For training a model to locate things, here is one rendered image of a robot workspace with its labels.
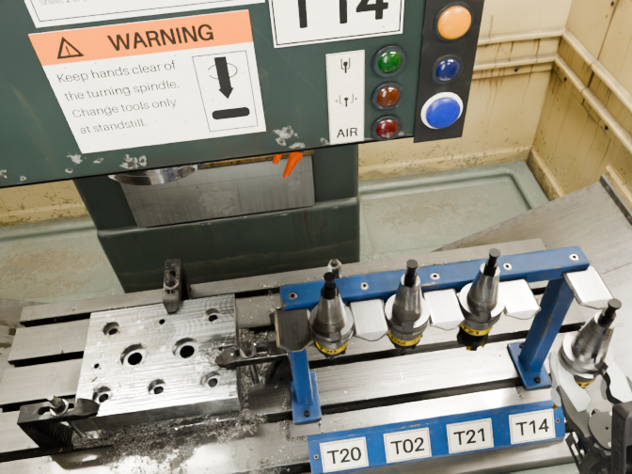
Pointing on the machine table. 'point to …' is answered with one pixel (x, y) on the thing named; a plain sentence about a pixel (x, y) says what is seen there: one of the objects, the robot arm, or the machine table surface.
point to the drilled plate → (160, 363)
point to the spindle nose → (156, 175)
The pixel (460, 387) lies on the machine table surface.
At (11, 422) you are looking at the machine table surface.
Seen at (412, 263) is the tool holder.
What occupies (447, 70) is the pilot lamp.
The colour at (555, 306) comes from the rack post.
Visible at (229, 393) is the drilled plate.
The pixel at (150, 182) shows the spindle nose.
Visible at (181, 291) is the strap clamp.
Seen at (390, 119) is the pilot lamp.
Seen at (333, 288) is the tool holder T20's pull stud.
